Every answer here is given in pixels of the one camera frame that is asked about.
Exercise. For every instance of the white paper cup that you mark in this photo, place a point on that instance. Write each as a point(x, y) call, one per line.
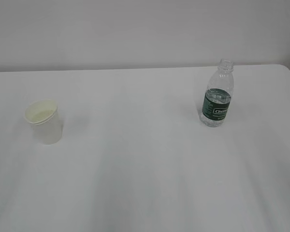
point(43, 118)

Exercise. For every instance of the clear green-label water bottle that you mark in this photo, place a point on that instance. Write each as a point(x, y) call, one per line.
point(218, 95)

